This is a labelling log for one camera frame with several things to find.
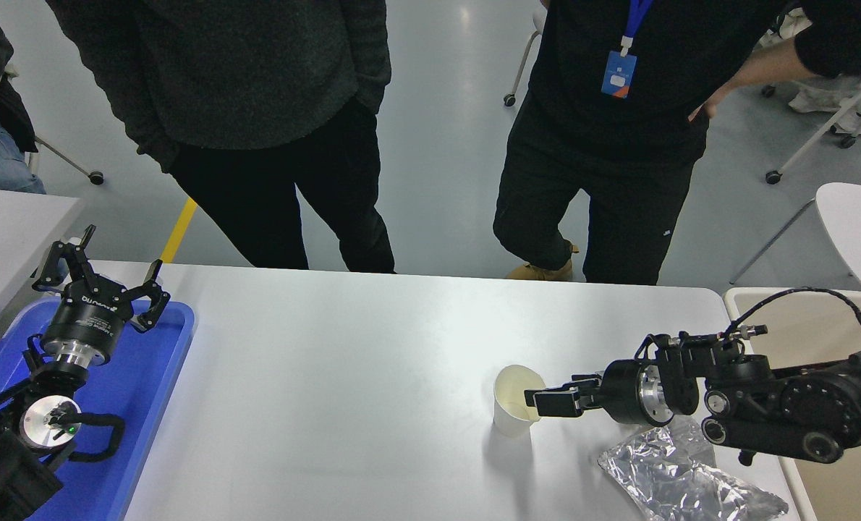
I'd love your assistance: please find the person's left hand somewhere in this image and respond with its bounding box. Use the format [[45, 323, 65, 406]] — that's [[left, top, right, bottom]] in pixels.
[[687, 85, 728, 122]]

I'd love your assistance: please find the white paper cup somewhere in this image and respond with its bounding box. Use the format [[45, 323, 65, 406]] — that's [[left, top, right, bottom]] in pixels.
[[493, 364, 547, 438]]

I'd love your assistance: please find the grey leg wheeled chair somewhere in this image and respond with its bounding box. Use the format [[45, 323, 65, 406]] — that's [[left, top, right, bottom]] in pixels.
[[4, 62, 106, 185]]

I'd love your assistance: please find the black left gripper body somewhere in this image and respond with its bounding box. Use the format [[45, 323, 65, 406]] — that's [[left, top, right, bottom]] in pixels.
[[41, 281, 137, 354]]

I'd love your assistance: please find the blue badge on lanyard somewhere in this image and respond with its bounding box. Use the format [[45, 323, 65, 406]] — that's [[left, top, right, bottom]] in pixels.
[[601, 0, 654, 99]]

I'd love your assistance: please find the white round table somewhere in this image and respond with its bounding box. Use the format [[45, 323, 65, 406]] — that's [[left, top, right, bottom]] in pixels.
[[729, 182, 861, 297]]

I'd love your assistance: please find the blue plastic tray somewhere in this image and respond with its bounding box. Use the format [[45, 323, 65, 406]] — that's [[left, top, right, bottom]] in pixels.
[[0, 297, 196, 521]]

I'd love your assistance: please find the yellow floor tape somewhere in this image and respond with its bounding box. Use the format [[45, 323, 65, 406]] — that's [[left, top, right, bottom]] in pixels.
[[160, 197, 198, 264]]

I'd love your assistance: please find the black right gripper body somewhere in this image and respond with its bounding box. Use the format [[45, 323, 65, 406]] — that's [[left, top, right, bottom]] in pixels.
[[598, 360, 643, 425]]

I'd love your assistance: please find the silver foil tray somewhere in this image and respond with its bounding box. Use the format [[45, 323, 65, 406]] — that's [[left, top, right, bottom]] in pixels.
[[597, 416, 789, 521]]

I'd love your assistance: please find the white side table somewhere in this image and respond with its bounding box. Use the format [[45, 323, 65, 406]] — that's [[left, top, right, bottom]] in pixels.
[[0, 186, 86, 341]]

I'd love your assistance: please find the white frame wheeled chair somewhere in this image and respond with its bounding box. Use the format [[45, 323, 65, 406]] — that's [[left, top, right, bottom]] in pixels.
[[762, 72, 861, 185]]

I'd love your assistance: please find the large pale plastic bin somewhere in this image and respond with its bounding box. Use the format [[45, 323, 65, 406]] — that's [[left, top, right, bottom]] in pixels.
[[724, 287, 861, 521]]

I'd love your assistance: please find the person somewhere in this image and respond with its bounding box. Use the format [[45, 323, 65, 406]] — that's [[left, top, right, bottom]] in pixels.
[[46, 0, 396, 274], [493, 0, 861, 284], [0, 0, 46, 195], [760, 11, 861, 138]]

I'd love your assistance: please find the grey seat wheeled chair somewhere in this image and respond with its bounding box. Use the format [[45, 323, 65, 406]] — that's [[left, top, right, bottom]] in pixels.
[[504, 0, 547, 108]]

